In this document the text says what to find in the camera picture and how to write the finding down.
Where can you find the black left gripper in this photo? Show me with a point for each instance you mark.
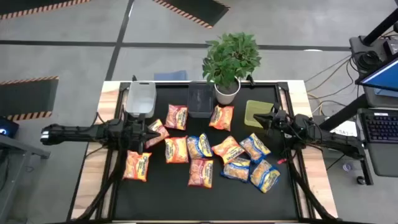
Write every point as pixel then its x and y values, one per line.
pixel 136 133

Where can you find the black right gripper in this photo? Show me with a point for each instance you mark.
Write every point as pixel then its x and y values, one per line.
pixel 284 123

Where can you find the red Maruchan noodle pack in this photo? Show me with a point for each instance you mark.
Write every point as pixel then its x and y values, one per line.
pixel 176 117
pixel 156 125
pixel 200 173

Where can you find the orange Maruchan noodle pack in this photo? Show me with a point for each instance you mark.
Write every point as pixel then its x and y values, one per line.
pixel 228 150
pixel 136 166
pixel 221 118
pixel 176 150

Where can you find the blue Maruchan noodle pack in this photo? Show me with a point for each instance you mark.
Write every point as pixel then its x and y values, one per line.
pixel 236 170
pixel 199 146
pixel 255 147
pixel 265 176

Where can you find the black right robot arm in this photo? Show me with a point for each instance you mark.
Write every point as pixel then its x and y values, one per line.
pixel 329 140

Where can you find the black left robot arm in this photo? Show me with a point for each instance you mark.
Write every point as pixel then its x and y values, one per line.
pixel 77 134

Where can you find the yellow-green plastic bin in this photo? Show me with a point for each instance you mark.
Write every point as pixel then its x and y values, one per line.
pixel 253 107

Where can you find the white plastic bin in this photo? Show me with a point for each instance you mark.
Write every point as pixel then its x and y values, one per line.
pixel 140 99

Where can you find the small black clamp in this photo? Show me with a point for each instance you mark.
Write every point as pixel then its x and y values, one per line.
pixel 134 78
pixel 250 80

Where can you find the small red tag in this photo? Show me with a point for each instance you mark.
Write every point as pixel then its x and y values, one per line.
pixel 282 161

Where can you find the dark transparent plastic bin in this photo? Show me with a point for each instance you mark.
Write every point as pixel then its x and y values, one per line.
pixel 200 99

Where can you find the green plant in white pot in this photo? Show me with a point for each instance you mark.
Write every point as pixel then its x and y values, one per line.
pixel 230 59

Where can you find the black table mat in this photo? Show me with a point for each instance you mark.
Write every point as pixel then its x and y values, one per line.
pixel 174 202

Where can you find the black diagonal stand beam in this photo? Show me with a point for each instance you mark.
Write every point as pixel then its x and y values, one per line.
pixel 342 112

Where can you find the white paper sheet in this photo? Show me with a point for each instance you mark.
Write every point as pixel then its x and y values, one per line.
pixel 346 129

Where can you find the clear plastic bottle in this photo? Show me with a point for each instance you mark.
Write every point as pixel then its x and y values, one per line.
pixel 347 167

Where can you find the black caster wheel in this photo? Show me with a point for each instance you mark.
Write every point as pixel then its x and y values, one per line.
pixel 360 180

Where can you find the black keyboard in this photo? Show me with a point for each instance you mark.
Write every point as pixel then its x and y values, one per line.
pixel 382 127

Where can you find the grey stand base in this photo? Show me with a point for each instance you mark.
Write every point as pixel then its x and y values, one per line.
pixel 357 43

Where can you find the computer monitor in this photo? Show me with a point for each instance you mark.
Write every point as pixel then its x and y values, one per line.
pixel 382 77

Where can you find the laptop computer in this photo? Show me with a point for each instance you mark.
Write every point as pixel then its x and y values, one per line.
pixel 385 158

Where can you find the black hazard-striped floor mat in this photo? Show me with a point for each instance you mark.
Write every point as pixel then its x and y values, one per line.
pixel 25 4
pixel 199 9
pixel 25 99

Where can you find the black device with blue light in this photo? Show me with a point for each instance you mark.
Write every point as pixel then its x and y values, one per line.
pixel 7 127

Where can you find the grey desk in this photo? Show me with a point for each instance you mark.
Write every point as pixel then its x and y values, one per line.
pixel 12 174

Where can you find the black stand pole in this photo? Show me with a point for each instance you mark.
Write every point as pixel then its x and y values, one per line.
pixel 381 28

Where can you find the black metal table frame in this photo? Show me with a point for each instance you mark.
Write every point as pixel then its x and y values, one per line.
pixel 284 93

